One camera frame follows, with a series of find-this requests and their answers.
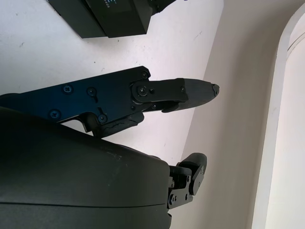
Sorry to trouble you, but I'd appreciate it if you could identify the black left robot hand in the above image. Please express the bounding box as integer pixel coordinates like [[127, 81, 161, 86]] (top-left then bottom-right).
[[149, 0, 177, 14]]

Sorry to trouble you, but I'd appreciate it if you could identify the black RealSense box lid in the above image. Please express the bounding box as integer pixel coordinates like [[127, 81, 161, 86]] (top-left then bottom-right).
[[81, 0, 153, 39]]

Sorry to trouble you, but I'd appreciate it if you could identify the black box base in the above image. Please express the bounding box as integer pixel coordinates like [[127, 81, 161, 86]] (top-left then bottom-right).
[[48, 0, 110, 40]]

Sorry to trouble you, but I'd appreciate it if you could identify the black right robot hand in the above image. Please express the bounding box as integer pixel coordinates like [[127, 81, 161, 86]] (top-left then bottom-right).
[[0, 65, 220, 229]]

